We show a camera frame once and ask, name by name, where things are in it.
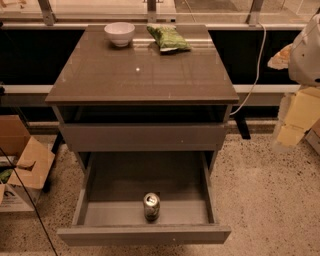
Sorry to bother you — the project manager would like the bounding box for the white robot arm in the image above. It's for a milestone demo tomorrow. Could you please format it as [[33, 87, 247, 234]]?
[[268, 14, 320, 152]]

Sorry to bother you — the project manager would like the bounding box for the white ceramic bowl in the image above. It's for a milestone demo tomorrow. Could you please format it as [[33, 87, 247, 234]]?
[[104, 22, 135, 47]]

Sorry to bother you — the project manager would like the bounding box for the white power cable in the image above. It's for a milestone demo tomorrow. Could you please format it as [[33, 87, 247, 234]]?
[[229, 22, 268, 117]]

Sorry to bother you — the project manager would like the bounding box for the open cardboard box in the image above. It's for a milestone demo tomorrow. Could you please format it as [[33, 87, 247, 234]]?
[[0, 115, 55, 212]]

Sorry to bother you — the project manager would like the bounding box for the closed grey top drawer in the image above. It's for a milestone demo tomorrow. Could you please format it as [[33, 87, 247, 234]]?
[[59, 124, 226, 152]]

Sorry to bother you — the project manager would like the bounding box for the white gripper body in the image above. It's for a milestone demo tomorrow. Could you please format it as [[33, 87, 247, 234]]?
[[285, 87, 320, 132]]

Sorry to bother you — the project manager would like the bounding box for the grey drawer cabinet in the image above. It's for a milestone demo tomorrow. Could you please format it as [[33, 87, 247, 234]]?
[[46, 25, 238, 167]]

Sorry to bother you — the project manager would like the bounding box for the black cable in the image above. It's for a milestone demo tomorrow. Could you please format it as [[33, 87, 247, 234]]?
[[0, 146, 59, 256]]

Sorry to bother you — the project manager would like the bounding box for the open grey middle drawer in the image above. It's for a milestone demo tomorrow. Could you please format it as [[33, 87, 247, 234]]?
[[58, 151, 231, 246]]

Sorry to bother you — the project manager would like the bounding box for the green chip bag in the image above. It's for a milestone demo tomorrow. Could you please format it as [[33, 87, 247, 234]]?
[[147, 24, 191, 53]]

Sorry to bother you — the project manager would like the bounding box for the green 7up soda can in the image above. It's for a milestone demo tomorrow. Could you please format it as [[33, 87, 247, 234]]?
[[143, 193, 160, 221]]

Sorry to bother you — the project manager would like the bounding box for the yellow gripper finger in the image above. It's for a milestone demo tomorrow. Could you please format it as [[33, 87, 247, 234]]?
[[271, 126, 304, 153], [267, 44, 292, 70]]

